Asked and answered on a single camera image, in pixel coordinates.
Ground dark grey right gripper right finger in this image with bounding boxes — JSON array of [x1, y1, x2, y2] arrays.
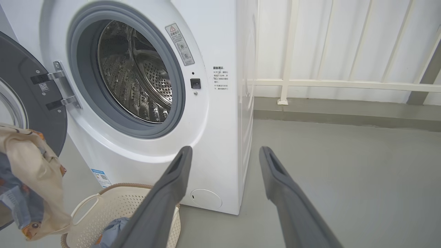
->
[[259, 146, 345, 248]]

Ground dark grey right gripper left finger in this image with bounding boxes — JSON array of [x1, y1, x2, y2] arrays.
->
[[110, 146, 193, 248]]

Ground grey metal post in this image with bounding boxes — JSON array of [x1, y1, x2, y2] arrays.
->
[[407, 40, 441, 106]]

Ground white front-load washing machine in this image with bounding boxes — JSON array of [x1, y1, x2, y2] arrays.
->
[[0, 0, 259, 216]]

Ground plain blue-grey garment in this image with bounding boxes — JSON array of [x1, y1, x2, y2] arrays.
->
[[91, 217, 132, 248]]

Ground red-white warning sticker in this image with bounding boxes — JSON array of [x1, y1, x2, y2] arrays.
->
[[165, 23, 195, 66]]

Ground blue energy label sticker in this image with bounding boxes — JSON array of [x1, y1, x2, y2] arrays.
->
[[91, 168, 113, 188]]

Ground blue garment with orange print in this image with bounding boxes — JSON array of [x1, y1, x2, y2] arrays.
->
[[0, 124, 73, 241]]

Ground cream perforated laundry basket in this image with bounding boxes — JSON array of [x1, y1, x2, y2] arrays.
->
[[61, 183, 182, 248]]

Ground white metal railing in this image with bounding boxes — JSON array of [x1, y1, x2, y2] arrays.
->
[[247, 0, 441, 106]]

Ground round grey washing machine door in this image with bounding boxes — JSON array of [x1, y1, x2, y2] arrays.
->
[[0, 31, 68, 232]]

